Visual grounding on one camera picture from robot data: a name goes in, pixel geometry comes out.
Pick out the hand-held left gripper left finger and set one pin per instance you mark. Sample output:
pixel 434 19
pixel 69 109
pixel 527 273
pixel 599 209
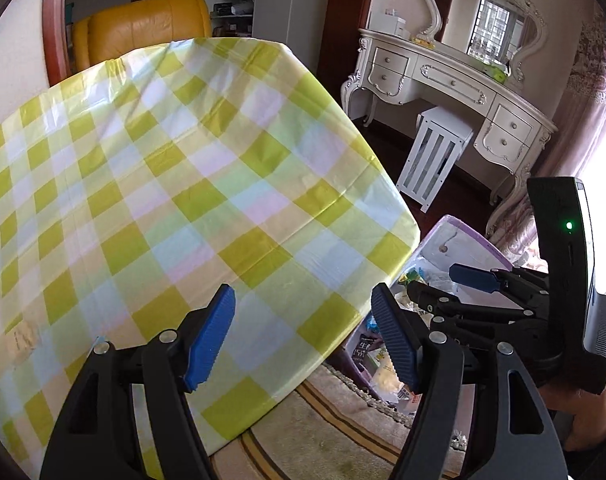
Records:
pixel 208 340

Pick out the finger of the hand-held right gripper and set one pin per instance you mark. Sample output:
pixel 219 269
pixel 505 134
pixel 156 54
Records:
pixel 475 276
pixel 483 322

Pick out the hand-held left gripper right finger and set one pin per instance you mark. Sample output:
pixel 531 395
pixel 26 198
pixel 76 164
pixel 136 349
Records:
pixel 395 340

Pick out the purple-lidded storage box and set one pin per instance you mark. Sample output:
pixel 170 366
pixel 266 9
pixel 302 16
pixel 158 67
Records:
pixel 463 245

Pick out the person's right hand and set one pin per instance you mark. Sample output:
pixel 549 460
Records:
pixel 588 417

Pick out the black snack packet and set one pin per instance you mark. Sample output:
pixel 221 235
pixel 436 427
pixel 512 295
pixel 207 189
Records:
pixel 364 355

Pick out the white slatted stool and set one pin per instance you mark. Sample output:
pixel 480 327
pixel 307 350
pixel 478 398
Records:
pixel 435 160

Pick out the green checked tablecloth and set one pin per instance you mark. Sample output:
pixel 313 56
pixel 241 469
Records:
pixel 158 185

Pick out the pink patterned curtain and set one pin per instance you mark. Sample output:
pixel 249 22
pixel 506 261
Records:
pixel 593 85

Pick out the white ornate dressing table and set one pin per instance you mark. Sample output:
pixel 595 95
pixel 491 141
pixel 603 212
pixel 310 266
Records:
pixel 448 75

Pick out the green packet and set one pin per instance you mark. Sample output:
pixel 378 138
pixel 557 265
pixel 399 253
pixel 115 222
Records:
pixel 495 71

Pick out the small white box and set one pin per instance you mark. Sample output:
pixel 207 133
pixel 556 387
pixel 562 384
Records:
pixel 397 24

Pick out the white ornate mirror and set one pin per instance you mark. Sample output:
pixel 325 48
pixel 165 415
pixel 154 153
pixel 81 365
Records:
pixel 483 10

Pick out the orange leather chair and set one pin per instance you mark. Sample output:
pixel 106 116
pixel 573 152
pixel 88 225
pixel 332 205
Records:
pixel 143 25

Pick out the white wardrobe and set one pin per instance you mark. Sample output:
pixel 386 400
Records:
pixel 288 10

